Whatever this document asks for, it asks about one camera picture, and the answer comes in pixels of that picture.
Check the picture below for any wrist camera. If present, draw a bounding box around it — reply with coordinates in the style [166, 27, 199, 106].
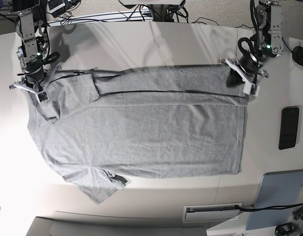
[243, 82, 260, 96]
[36, 90, 49, 103]

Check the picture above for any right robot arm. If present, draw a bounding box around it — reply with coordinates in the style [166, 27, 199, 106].
[7, 0, 60, 100]

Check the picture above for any black electronic gadget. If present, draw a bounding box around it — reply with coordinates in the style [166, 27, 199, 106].
[275, 223, 296, 236]

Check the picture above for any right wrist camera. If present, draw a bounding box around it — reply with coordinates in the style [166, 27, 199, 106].
[36, 90, 49, 103]

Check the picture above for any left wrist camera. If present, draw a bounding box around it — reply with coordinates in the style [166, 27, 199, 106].
[243, 82, 260, 96]

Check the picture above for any blue-grey tablet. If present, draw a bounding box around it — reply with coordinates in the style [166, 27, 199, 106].
[246, 169, 303, 231]

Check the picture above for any grey T-shirt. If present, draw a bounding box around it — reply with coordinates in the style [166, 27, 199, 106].
[26, 66, 248, 204]

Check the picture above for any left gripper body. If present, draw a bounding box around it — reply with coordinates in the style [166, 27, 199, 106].
[239, 55, 264, 75]

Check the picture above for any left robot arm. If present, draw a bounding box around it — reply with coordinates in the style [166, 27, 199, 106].
[221, 0, 283, 88]

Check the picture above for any black white device box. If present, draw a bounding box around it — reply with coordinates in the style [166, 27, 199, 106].
[48, 0, 66, 18]

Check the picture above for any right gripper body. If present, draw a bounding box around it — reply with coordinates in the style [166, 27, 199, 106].
[23, 66, 46, 90]

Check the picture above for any black computer mouse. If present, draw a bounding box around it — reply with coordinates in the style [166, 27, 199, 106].
[292, 46, 303, 67]

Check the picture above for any black cable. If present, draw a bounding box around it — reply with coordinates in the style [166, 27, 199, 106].
[234, 202, 303, 212]

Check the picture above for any white monitor base stand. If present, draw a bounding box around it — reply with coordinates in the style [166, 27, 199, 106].
[119, 0, 183, 5]

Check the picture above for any black smartphone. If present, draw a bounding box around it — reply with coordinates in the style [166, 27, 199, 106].
[278, 107, 300, 150]

